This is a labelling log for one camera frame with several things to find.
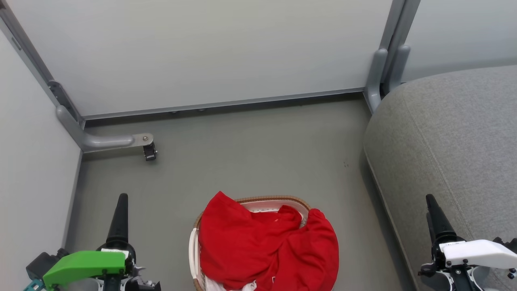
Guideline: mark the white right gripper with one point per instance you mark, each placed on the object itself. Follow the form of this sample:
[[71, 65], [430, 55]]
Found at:
[[476, 252]]

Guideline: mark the white cloth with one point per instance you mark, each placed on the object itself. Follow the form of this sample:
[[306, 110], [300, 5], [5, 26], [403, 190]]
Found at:
[[214, 286]]

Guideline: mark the grey partition frame rail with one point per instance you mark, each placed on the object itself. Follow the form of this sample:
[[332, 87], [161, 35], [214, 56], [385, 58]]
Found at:
[[222, 104]]

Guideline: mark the grey partition frame foot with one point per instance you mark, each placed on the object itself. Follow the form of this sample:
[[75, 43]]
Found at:
[[101, 141], [398, 66], [375, 76]]

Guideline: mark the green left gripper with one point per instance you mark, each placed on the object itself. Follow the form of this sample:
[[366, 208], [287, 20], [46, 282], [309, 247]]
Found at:
[[85, 264]]

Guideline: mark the red shirt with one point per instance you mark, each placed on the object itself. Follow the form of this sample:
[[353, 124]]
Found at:
[[262, 246]]

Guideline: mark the grey fabric sofa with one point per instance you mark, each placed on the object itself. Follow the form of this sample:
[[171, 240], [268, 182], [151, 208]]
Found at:
[[444, 141]]

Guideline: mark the white laundry basket brown rim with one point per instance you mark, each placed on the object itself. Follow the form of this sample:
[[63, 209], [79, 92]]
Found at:
[[264, 204]]

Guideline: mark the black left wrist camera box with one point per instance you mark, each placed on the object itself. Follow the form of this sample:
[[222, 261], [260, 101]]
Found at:
[[40, 262]]

